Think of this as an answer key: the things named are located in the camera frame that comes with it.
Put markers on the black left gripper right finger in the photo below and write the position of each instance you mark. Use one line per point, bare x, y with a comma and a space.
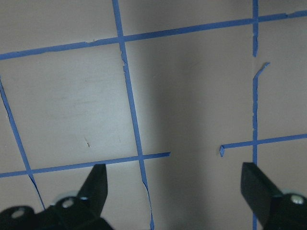
274, 209

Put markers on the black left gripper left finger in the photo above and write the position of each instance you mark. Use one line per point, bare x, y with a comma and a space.
81, 212

